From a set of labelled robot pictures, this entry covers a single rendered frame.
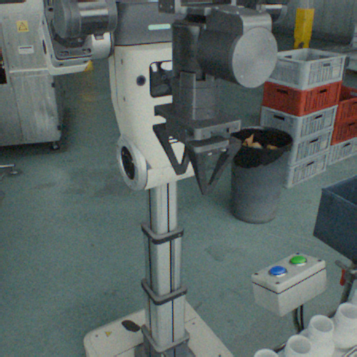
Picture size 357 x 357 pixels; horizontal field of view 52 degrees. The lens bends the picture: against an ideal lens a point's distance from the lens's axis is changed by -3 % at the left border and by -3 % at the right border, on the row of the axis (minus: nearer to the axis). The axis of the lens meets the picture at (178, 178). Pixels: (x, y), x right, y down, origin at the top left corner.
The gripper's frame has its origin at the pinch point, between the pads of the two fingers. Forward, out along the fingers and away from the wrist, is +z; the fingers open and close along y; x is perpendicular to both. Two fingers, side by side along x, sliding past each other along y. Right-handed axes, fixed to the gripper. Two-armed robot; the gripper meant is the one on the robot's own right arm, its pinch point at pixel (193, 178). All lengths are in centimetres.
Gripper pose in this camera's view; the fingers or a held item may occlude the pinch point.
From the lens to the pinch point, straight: 50.2
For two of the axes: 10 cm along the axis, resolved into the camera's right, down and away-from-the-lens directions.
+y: 5.2, 4.0, -7.5
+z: -0.1, 8.8, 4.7
